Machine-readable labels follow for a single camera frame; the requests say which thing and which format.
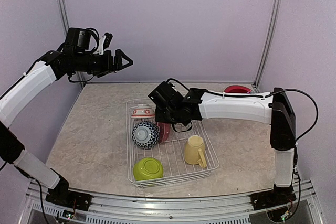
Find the aluminium front rail frame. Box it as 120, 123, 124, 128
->
18, 179, 323, 224

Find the pink dotted plate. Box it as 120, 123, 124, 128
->
157, 122, 171, 144

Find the left aluminium corner post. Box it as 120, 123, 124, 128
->
51, 0, 86, 88

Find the right aluminium corner post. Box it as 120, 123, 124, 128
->
253, 0, 281, 90

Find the blue white zigzag bowl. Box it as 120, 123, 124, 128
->
132, 121, 160, 150

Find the red floral plate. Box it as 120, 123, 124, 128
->
224, 85, 253, 94

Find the white wire dish rack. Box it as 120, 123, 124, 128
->
126, 98, 219, 188

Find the yellow mug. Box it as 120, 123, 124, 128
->
183, 135, 207, 168

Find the red white patterned bowl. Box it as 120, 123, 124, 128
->
131, 104, 155, 119

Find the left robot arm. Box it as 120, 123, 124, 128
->
1, 49, 133, 206

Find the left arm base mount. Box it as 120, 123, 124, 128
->
46, 191, 92, 211

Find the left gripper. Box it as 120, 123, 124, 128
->
74, 48, 133, 77

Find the green bowl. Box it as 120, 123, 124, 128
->
133, 157, 163, 181

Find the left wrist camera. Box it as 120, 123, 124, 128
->
62, 27, 113, 55

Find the aluminium corner post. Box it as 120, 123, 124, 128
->
51, 0, 86, 88
253, 0, 281, 90

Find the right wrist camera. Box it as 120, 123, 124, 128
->
148, 81, 184, 110

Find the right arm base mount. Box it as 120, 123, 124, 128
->
250, 189, 297, 211

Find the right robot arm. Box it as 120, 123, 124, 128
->
148, 82, 296, 205

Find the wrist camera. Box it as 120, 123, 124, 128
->
62, 27, 113, 55
148, 81, 184, 110

